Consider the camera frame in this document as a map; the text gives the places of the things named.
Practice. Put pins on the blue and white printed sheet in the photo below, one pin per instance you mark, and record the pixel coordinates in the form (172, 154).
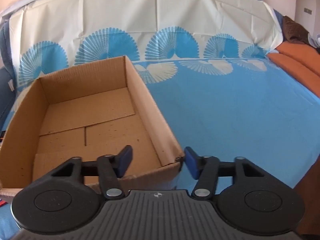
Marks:
(225, 105)

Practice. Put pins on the dark blue cushion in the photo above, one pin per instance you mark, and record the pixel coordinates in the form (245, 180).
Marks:
(5, 92)

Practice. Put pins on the small white object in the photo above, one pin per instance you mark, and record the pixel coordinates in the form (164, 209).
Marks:
(317, 39)

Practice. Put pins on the wall switch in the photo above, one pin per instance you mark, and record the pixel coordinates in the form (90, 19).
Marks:
(308, 10)

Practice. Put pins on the orange cushion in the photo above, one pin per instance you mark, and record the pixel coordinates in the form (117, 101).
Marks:
(300, 62)

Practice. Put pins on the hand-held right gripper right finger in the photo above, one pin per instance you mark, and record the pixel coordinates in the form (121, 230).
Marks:
(191, 163)

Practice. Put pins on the brown cloth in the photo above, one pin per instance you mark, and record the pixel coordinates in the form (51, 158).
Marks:
(295, 30)

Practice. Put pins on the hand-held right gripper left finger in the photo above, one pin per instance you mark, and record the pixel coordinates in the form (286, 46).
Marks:
(125, 160)

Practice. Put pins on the brown cardboard box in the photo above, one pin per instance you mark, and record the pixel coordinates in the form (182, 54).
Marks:
(87, 115)

